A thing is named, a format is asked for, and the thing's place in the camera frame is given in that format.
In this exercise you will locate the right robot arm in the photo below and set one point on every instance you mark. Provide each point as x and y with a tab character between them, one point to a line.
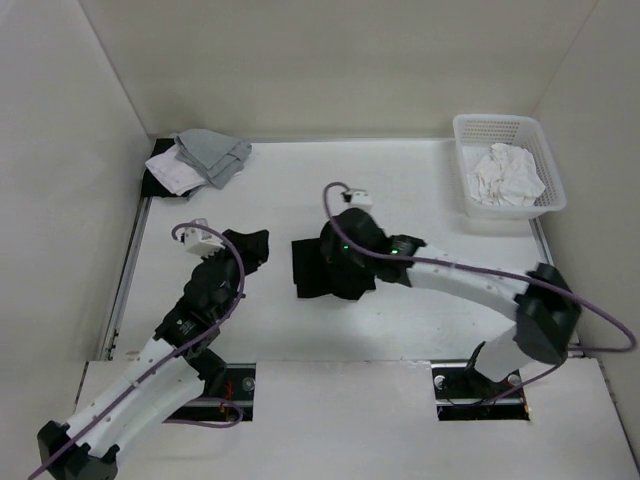
537	302

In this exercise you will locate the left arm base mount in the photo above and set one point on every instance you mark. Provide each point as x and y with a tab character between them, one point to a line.
237	385

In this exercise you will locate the right aluminium table rail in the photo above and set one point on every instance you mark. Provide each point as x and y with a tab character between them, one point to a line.
565	312

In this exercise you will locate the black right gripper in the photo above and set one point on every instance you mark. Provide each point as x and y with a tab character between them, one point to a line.
333	253

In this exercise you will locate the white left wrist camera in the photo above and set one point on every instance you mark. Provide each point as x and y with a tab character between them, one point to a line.
200	242

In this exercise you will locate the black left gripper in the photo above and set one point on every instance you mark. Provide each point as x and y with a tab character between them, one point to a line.
229	251

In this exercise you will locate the white crumpled tank top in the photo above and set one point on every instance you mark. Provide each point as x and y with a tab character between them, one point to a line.
505	177

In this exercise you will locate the black folded tank top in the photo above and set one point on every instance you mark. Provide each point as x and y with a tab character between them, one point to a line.
150	186

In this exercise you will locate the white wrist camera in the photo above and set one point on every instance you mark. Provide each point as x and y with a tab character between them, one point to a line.
200	242
358	198

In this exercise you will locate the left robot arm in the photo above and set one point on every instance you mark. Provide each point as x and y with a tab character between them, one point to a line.
175	366

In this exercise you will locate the white folded tank top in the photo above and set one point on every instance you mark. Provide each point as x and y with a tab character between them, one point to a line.
175	176

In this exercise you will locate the left aluminium table rail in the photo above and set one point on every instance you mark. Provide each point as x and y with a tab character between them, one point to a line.
112	325

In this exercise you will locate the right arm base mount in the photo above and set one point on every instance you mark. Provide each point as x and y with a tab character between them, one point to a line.
463	394

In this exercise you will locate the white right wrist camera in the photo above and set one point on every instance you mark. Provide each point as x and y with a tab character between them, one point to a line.
358	198

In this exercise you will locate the grey folded tank top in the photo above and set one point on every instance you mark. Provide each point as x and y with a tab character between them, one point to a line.
216	157

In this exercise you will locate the aluminium table rail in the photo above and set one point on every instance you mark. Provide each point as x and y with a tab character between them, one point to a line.
565	312
112	325

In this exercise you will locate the black tank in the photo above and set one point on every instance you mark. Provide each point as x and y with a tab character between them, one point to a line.
150	186
313	275

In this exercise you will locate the white plastic laundry basket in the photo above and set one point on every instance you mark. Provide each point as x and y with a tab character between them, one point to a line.
476	133

